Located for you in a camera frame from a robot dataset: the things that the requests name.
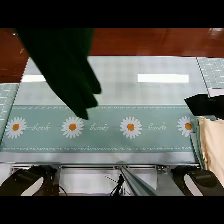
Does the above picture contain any black cable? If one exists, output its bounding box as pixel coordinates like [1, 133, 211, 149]
[109, 174, 126, 197]

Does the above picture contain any cream garment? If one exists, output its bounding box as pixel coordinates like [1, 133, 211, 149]
[195, 115, 224, 183]

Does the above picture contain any silver frame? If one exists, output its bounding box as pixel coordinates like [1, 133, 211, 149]
[0, 161, 202, 197]

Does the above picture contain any black garment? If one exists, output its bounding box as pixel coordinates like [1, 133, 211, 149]
[183, 93, 224, 120]

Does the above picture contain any dark green T-shirt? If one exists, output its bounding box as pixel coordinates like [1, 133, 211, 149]
[14, 28, 102, 121]

